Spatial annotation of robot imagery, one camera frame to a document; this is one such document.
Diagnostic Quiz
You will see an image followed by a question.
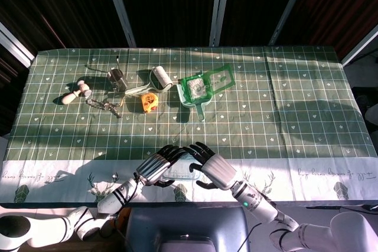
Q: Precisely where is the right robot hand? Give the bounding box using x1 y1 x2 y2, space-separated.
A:
182 142 242 191

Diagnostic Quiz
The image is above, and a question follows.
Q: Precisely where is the stainless steel sifter cup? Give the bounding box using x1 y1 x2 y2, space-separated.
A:
106 55 128 92

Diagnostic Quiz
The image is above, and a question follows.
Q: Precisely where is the wooden mallet grey head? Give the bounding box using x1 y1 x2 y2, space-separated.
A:
61 80 92 105

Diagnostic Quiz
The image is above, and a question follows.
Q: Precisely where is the grey robot torso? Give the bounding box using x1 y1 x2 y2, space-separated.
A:
125 206 252 252

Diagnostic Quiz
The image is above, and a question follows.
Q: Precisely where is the green checked tablecloth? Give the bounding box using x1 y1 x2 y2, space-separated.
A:
0 45 378 205

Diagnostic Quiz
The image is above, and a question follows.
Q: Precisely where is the dark pleated curtain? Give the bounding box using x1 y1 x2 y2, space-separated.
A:
0 0 378 67

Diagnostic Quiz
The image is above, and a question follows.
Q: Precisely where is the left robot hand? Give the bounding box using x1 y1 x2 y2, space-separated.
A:
135 144 189 188

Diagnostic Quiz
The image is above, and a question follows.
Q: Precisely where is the mint green lint roller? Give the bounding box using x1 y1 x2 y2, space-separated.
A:
124 66 174 97

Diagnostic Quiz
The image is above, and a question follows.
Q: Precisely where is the yellow tape measure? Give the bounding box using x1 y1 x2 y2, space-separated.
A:
140 92 158 114

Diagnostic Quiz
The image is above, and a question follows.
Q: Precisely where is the clear plastic object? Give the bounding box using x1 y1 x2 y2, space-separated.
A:
165 151 204 181

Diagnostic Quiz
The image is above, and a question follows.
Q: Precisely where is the grey metal post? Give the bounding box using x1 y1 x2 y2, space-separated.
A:
268 0 311 47
208 0 232 48
341 24 378 67
102 0 137 48
0 21 37 68

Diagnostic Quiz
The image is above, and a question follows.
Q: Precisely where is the mint green dustpan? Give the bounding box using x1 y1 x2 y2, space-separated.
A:
176 82 212 122

